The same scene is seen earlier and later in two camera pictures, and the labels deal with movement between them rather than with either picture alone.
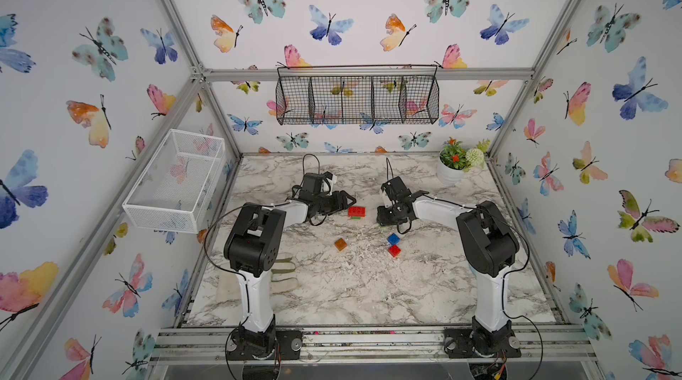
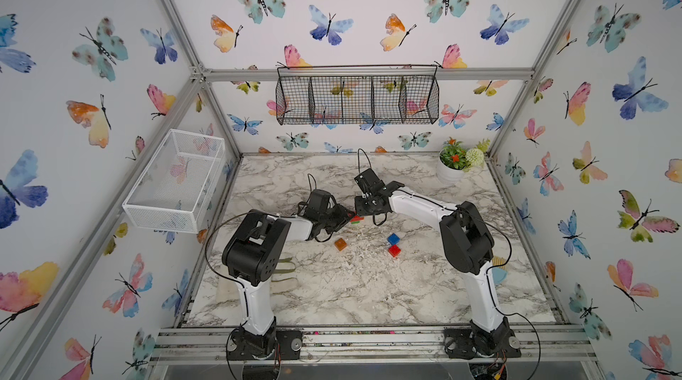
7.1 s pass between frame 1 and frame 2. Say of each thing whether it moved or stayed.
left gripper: moved
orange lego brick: stayed
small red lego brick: stayed
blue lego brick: stayed
